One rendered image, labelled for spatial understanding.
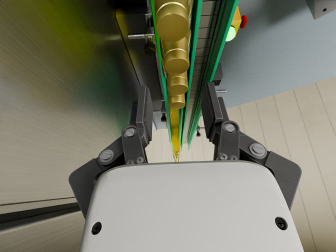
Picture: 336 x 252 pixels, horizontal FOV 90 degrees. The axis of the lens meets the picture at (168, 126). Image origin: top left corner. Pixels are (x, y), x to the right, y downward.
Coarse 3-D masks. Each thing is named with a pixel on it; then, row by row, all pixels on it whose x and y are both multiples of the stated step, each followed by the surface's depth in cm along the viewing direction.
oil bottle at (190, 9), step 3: (153, 0) 24; (189, 0) 23; (192, 0) 23; (189, 3) 23; (192, 3) 24; (189, 6) 23; (192, 6) 24; (189, 9) 23; (189, 12) 23; (189, 15) 24; (189, 18) 24; (189, 21) 25; (189, 24) 25; (189, 27) 26; (189, 30) 26
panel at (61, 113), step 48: (0, 0) 11; (48, 0) 16; (96, 0) 27; (0, 48) 11; (48, 48) 16; (96, 48) 26; (0, 96) 11; (48, 96) 15; (96, 96) 25; (0, 144) 11; (48, 144) 15; (96, 144) 24; (0, 192) 11; (48, 192) 15
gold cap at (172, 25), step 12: (156, 0) 17; (168, 0) 16; (180, 0) 16; (156, 12) 17; (168, 12) 16; (180, 12) 16; (156, 24) 17; (168, 24) 17; (180, 24) 17; (168, 36) 18; (180, 36) 18
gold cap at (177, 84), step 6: (186, 72) 28; (168, 78) 28; (174, 78) 27; (180, 78) 27; (186, 78) 28; (168, 84) 27; (174, 84) 26; (180, 84) 26; (186, 84) 27; (168, 90) 28; (174, 90) 28; (180, 90) 28; (186, 90) 28
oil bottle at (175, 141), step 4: (172, 128) 133; (176, 128) 133; (172, 132) 132; (176, 132) 132; (172, 136) 131; (176, 136) 131; (172, 140) 130; (176, 140) 130; (172, 144) 129; (176, 144) 129; (172, 148) 128; (176, 148) 128; (172, 152) 127; (176, 152) 127; (176, 156) 127; (176, 160) 126
